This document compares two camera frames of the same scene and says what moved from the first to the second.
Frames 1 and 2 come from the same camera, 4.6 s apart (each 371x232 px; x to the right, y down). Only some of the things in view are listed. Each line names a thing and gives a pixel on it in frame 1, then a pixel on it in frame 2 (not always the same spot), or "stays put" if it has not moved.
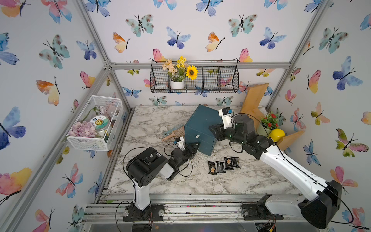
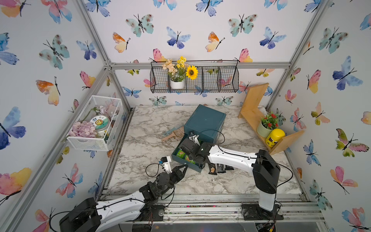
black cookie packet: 212,170 stays put
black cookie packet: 229,165 stays put
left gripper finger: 195,149 to 187,167
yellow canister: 276,135 stays put
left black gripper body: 184,156 to 171,179
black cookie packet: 220,166 stays put
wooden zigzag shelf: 250,100 stays put
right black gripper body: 231,134 to 201,146
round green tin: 101,122 stays put
